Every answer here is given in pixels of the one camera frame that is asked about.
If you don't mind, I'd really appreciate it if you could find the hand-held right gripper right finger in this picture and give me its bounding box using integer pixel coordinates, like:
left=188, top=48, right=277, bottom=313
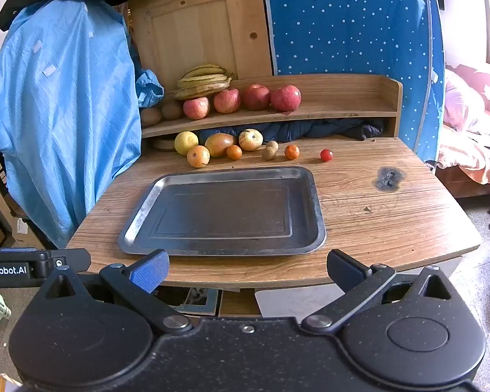
left=301, top=249, right=454, bottom=333

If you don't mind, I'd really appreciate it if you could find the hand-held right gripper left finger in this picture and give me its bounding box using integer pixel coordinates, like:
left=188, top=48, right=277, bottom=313
left=37, top=249, right=194, bottom=333

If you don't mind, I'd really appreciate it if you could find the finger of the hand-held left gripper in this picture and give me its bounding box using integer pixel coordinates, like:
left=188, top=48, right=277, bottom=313
left=51, top=248, right=91, bottom=273

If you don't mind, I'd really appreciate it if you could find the metal tray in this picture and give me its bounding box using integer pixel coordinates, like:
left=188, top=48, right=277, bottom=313
left=118, top=166, right=327, bottom=257

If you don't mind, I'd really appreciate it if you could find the large orange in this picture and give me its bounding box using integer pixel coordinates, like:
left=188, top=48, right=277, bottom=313
left=187, top=145, right=211, bottom=169

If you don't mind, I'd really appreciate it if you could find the yellow apple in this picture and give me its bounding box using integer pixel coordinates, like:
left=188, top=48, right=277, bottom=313
left=174, top=131, right=199, bottom=156

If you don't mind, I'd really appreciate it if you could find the mango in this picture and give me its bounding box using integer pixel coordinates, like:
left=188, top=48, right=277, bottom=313
left=204, top=133, right=237, bottom=157

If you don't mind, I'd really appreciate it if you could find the striped pepino melon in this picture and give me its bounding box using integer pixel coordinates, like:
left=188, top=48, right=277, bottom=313
left=239, top=128, right=264, bottom=152

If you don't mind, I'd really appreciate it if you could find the framed picture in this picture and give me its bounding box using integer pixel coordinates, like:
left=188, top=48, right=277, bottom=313
left=175, top=287, right=220, bottom=316

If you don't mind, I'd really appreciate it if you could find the white board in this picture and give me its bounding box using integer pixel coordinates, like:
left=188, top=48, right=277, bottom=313
left=254, top=283, right=346, bottom=319

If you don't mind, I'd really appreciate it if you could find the dark blue jacket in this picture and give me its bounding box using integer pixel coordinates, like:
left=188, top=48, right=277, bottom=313
left=261, top=118, right=384, bottom=141

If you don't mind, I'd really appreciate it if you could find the light blue garment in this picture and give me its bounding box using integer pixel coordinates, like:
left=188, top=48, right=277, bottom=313
left=0, top=0, right=143, bottom=250

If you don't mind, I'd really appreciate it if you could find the pale red apple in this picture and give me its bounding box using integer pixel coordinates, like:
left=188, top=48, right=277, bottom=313
left=213, top=89, right=241, bottom=114
left=183, top=96, right=210, bottom=120

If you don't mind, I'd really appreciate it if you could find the curved wooden shelf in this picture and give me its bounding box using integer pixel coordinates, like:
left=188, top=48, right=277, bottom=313
left=141, top=74, right=404, bottom=139

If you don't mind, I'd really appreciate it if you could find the dark red apple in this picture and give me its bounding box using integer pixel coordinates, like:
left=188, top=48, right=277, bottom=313
left=242, top=84, right=271, bottom=111
left=270, top=85, right=302, bottom=112

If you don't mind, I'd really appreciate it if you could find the pink bedding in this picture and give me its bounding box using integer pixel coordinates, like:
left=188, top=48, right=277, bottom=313
left=435, top=64, right=490, bottom=188

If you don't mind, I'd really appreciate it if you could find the brown-spotted banana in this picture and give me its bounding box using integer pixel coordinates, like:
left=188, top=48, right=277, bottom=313
left=175, top=82, right=232, bottom=101

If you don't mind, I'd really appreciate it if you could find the yellow banana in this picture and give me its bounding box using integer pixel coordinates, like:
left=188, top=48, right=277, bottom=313
left=177, top=73, right=234, bottom=89

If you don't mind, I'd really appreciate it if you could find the green-yellow banana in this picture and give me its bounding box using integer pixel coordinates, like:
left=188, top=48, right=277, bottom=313
left=182, top=64, right=229, bottom=80

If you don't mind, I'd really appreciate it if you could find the blue dotted tent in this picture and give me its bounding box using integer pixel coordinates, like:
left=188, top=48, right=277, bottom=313
left=260, top=0, right=446, bottom=164

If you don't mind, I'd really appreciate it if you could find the wooden panel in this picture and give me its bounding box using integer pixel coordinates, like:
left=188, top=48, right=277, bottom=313
left=124, top=0, right=276, bottom=92

